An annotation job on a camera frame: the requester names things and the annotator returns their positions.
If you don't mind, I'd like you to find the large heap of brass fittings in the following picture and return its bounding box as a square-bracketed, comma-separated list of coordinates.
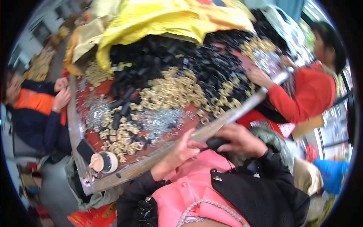
[129, 67, 209, 112]

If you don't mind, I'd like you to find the heap of silver screws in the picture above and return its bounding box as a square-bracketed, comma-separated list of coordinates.
[252, 50, 282, 75]
[138, 107, 185, 140]
[85, 98, 112, 130]

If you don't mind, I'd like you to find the red box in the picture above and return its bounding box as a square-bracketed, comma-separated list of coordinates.
[236, 109, 296, 138]

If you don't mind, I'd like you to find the blue plastic bag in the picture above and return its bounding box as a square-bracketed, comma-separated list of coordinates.
[313, 159, 350, 195]

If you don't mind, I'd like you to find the black handheld device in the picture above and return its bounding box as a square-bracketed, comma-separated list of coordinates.
[205, 137, 231, 152]

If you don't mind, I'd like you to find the person's right hand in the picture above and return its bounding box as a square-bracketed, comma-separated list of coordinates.
[211, 123, 269, 159]

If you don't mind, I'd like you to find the person's left hand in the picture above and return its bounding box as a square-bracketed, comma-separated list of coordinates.
[150, 128, 205, 182]

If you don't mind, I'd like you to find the thin black cable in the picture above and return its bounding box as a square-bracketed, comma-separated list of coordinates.
[200, 147, 236, 174]

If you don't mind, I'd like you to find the person's body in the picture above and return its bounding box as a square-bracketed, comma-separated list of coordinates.
[116, 148, 311, 227]

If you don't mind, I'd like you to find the tan woven sack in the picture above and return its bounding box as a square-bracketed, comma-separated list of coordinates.
[63, 0, 119, 76]

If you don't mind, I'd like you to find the yellow plastic bag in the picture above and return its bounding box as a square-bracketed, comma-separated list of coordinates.
[96, 0, 256, 73]

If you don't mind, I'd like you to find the white tape roll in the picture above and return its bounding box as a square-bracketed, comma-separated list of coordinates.
[89, 151, 119, 174]

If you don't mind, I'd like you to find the grey-green cloth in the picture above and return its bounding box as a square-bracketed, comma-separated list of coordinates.
[65, 157, 125, 212]
[227, 127, 294, 173]

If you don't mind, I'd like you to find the red plastic bag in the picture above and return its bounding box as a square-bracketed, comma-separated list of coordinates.
[67, 202, 117, 227]

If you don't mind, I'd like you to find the flat black object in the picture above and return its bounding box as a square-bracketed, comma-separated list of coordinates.
[76, 139, 96, 164]

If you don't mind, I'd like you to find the heap of black plastic parts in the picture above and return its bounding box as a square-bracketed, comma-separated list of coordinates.
[109, 30, 256, 131]

